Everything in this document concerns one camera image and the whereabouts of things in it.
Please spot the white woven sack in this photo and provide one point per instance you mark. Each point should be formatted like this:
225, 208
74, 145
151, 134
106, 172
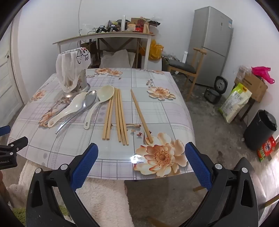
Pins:
117, 59

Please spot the red oil bottle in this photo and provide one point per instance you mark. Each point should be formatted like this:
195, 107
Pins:
140, 25

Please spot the silver refrigerator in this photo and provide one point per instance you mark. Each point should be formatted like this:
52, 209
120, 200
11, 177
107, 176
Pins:
209, 43

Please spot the black rice cooker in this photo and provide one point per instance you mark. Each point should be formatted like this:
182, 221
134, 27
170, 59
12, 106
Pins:
214, 93

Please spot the black charger set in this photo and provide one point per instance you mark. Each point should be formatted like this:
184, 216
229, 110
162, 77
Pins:
106, 29

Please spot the floral plastic tablecloth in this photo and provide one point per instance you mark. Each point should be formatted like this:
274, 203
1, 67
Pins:
157, 117

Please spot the utensil holder with white bag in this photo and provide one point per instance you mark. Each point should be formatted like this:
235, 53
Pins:
67, 65

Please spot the white plastic spoon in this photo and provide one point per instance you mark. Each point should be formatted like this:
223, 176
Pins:
72, 107

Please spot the clear plastic roll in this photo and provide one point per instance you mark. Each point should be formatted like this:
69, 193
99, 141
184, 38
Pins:
124, 23

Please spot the red snack packet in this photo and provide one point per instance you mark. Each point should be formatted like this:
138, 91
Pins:
267, 149

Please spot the small brown cardboard box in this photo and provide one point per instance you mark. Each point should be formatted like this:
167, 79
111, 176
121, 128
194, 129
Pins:
134, 20

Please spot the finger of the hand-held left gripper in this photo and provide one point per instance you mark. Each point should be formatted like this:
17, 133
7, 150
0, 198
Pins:
4, 131
18, 144

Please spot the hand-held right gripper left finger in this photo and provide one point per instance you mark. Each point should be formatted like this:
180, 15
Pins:
84, 165

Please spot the wooden chair dark cushion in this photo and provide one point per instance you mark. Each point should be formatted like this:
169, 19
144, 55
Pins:
183, 65

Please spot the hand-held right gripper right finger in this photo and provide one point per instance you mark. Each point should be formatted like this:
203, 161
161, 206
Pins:
199, 165

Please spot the black trash bin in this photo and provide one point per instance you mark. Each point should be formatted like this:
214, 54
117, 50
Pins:
259, 131

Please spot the small white upright panel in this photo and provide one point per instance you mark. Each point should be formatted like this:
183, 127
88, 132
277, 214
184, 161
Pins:
185, 57

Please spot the yellow plastic bag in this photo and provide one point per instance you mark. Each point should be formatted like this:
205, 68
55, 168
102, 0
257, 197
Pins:
154, 51

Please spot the clear plastic bag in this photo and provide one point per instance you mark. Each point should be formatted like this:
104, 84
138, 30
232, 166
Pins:
243, 73

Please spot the pink plastic bag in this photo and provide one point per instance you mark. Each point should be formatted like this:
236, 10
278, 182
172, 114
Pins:
262, 72

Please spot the large cardboard box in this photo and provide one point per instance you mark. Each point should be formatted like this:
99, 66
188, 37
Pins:
255, 86

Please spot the white door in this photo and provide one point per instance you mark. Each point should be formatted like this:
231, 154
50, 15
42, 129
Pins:
6, 76

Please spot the cream plastic spoon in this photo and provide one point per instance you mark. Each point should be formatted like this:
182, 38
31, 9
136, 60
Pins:
105, 91

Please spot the metal utensil holder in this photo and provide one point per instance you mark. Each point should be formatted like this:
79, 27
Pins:
84, 81

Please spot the white green rice bag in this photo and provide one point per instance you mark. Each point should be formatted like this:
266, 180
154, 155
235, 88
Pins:
235, 102

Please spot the white-legged wooden desk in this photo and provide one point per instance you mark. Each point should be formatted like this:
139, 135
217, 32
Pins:
98, 37

